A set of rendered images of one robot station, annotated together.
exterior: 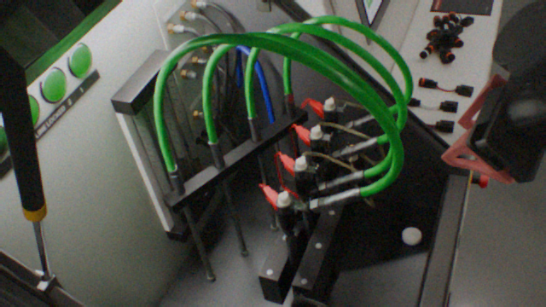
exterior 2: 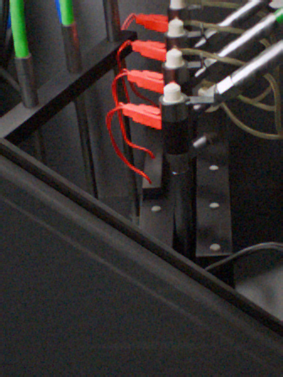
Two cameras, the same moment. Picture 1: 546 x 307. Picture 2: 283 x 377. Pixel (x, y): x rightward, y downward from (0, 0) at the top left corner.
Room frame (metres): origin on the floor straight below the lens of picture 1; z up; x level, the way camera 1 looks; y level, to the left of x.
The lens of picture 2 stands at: (-0.24, 0.37, 1.60)
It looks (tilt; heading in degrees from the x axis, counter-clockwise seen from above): 32 degrees down; 338
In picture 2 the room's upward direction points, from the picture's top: 7 degrees counter-clockwise
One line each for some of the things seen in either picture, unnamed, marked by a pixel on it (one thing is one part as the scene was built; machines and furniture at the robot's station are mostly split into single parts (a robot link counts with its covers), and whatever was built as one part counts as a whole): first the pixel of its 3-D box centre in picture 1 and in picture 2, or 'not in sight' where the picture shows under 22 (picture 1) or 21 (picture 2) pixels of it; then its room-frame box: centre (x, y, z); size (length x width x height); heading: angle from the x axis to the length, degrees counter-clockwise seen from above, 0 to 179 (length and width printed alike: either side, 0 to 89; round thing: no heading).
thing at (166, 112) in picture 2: (297, 242); (191, 187); (0.57, -0.02, 1.03); 0.05 x 0.03 x 0.21; 61
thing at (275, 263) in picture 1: (318, 233); (190, 222); (0.68, -0.07, 0.91); 0.34 x 0.10 x 0.15; 151
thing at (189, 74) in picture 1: (198, 60); not in sight; (0.91, 0.11, 1.20); 0.13 x 0.03 x 0.31; 151
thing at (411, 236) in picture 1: (411, 236); not in sight; (0.68, -0.26, 0.84); 0.04 x 0.04 x 0.01
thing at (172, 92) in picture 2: (284, 200); (173, 98); (0.57, -0.01, 1.14); 0.02 x 0.02 x 0.03
